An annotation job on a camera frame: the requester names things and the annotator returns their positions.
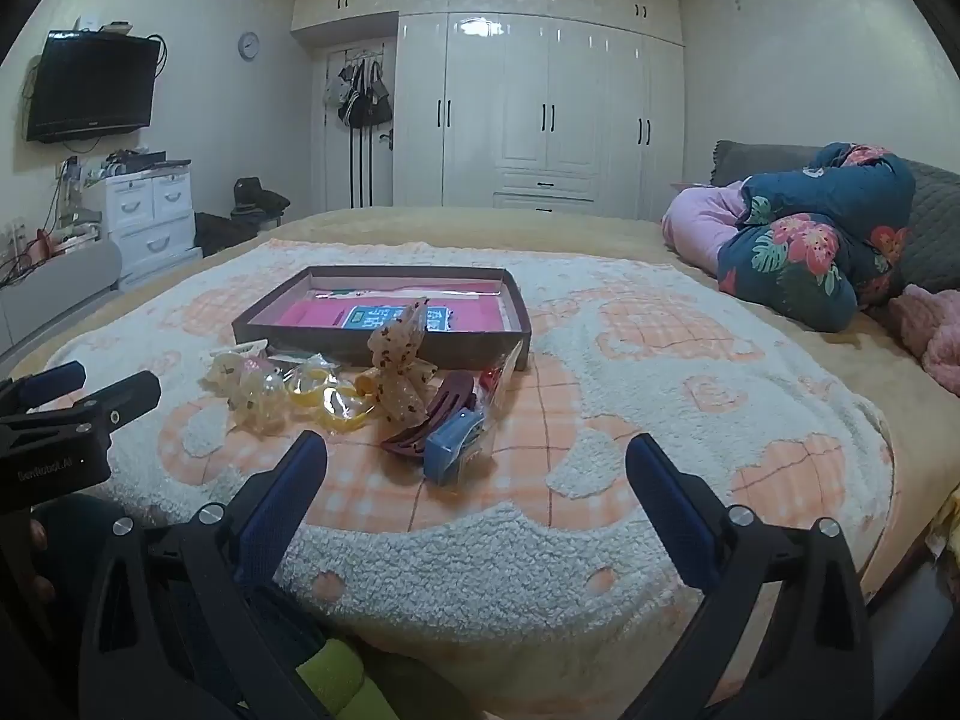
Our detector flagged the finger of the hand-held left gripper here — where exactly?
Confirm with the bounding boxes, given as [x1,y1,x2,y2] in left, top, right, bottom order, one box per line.
[71,371,162,437]
[0,361,87,415]

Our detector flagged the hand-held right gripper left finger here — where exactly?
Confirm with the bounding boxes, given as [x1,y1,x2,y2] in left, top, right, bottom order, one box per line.
[79,431,331,720]

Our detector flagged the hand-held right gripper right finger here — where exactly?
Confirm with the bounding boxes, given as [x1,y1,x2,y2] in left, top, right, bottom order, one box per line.
[625,433,875,720]

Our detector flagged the clear pearl hair accessory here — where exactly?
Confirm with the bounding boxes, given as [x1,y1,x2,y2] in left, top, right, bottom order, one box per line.
[240,375,292,437]

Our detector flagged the yellow hair tie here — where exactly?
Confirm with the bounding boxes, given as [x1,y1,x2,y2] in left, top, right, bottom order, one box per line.
[322,382,376,434]
[285,366,332,407]

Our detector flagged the cream flower hair clip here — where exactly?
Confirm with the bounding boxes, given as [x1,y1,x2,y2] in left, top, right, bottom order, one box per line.
[199,349,263,407]

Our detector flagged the brown cardboard box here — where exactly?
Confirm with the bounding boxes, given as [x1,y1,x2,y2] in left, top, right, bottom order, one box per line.
[231,265,533,374]

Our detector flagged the beige dotted bow hair clip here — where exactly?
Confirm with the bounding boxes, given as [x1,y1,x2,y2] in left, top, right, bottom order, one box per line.
[366,298,440,428]

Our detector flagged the maroon hair clip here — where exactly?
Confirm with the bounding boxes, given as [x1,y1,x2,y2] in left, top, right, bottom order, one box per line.
[380,371,481,460]

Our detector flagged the person's left hand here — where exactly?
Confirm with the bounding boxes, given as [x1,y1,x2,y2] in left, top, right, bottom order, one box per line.
[26,514,61,605]

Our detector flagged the white rounded panel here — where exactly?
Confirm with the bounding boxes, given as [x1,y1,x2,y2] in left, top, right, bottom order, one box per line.
[0,240,122,346]

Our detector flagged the white drawer cabinet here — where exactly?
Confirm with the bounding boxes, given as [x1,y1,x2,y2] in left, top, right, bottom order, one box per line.
[97,165,200,278]

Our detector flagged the dark cloth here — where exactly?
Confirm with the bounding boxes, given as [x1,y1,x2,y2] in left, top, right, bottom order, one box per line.
[195,211,256,256]

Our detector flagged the yellow-green cloth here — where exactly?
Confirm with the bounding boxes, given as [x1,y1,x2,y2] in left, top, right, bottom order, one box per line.
[296,637,368,720]

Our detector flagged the red item in clear packet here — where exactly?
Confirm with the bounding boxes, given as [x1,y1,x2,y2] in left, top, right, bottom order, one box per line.
[476,349,526,406]

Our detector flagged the black set-top box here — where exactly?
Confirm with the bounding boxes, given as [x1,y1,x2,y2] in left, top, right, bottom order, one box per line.
[112,151,192,170]

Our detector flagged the black bag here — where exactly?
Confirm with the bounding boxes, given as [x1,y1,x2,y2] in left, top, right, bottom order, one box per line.
[231,177,291,230]

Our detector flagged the pink pillow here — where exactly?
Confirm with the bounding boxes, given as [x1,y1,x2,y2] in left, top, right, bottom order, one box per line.
[661,184,751,275]

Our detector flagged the blue floral quilt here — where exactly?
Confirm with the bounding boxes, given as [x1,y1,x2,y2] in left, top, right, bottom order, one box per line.
[716,142,917,332]

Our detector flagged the bed with tan bedspread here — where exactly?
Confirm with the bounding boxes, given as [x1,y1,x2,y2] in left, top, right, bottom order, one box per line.
[0,206,960,720]

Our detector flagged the pink fluffy cloth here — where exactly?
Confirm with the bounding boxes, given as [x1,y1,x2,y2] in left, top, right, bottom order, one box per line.
[896,283,960,398]

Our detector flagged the white door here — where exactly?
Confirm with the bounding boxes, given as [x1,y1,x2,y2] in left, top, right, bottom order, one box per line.
[311,41,396,211]

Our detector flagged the hanging bags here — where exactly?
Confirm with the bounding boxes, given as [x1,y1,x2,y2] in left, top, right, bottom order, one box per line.
[325,60,394,128]

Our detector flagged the white wardrobe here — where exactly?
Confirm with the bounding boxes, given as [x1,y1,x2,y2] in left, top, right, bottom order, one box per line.
[291,0,687,222]

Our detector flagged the black wall television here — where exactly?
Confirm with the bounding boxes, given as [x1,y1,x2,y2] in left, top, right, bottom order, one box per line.
[26,30,162,143]

